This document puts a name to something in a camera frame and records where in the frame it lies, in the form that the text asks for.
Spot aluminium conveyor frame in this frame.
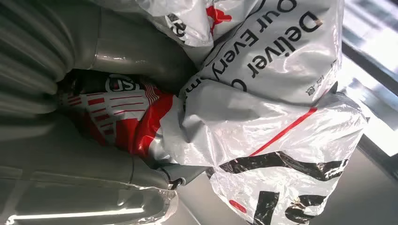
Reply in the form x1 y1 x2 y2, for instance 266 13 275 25
339 40 398 181

